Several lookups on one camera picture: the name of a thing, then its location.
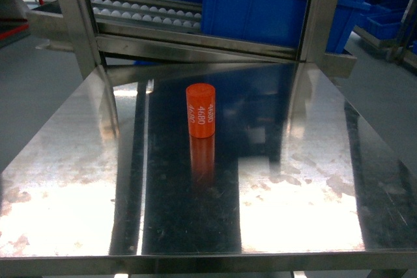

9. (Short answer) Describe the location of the blue bin right side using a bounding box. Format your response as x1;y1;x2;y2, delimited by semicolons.
325;0;382;54

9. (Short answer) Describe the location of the stainless steel flow rack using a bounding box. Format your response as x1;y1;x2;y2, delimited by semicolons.
27;0;356;77

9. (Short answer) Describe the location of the orange cylindrical capacitor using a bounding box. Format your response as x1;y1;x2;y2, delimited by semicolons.
186;83;216;139

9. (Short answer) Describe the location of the large blue plastic bin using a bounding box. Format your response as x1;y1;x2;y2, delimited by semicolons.
201;0;307;48

